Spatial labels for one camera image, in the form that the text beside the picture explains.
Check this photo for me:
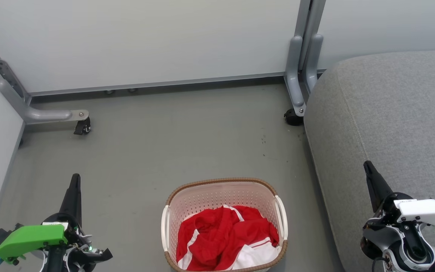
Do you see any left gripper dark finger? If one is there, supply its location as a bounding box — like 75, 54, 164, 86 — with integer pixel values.
59, 173, 82, 227

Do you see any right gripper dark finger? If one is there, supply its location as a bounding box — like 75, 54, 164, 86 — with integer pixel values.
363, 161, 394, 213

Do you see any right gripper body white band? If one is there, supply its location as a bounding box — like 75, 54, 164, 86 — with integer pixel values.
372, 193, 435, 235

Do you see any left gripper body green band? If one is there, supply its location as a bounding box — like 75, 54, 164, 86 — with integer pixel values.
0, 212, 89, 272

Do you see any red and white garment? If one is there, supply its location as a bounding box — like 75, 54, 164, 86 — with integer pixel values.
176, 205, 281, 271

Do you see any grey fabric sofa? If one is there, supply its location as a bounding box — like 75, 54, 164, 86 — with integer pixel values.
304, 50, 435, 272

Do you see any black caster wheel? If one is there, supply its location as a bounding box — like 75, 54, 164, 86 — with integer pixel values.
74, 117, 91, 136
284, 109, 304, 126

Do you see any grey double partition leg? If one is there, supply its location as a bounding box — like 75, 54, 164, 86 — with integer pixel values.
284, 0, 327, 117

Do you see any pink perforated laundry basket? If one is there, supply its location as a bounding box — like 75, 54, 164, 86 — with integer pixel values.
160, 178, 289, 272

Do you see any grey partition leg with post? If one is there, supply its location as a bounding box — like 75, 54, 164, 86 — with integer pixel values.
0, 23, 89, 125

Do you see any grey partition bottom rail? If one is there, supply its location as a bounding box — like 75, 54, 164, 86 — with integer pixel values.
29, 71, 287, 97

